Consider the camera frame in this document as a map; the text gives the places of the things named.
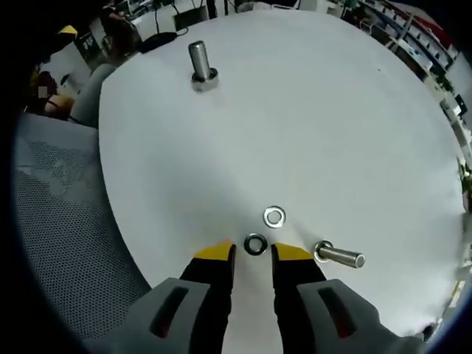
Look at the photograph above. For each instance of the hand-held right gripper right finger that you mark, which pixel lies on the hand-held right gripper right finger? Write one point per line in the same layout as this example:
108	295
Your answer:
324	313

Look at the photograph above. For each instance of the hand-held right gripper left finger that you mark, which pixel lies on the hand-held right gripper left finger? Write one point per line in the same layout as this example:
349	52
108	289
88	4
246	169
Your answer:
177	313

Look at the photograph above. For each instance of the small threaded steel stud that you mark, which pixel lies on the small threaded steel stud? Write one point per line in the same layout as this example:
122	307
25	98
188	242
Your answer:
341	257

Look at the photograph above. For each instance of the large threaded steel stud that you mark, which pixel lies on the large threaded steel stud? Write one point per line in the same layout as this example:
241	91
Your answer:
199	60

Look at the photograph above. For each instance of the black computer mouse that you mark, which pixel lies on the black computer mouse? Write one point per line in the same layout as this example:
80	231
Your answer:
156	41

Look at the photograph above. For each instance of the grey mesh office chair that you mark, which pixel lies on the grey mesh office chair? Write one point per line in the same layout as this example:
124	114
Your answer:
66	239

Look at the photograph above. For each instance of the shelf rack with white bins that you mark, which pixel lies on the shelf rack with white bins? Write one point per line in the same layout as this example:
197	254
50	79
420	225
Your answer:
413	33

